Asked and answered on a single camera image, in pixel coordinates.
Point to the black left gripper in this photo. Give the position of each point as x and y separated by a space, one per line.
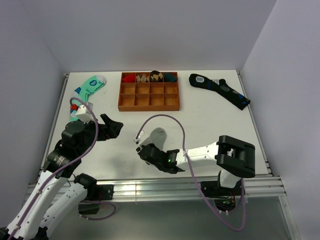
114 126

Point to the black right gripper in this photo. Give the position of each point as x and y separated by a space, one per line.
138 148

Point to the grey sock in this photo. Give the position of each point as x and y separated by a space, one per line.
158 137

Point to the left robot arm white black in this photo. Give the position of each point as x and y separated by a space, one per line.
39 215

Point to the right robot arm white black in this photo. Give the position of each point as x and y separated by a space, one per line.
234 156

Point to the brown wooden compartment tray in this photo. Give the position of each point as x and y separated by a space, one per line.
149 96

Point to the mint green patterned sock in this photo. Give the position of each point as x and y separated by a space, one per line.
88 88

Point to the red rolled sock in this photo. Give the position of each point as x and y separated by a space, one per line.
129 78

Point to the beige argyle rolled sock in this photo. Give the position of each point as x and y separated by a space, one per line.
142 77

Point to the dark brown argyle rolled sock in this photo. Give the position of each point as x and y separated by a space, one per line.
156 77

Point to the teal rolled sock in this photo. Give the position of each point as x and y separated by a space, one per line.
169 78

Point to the black blue patterned sock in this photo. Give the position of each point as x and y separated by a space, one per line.
221 87

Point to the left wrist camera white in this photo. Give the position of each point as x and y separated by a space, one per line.
80 112

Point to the aluminium table frame rail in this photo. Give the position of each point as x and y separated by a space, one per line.
203 116

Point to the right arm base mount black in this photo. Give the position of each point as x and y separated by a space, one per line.
224 198

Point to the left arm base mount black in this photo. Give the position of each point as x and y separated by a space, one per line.
100 195

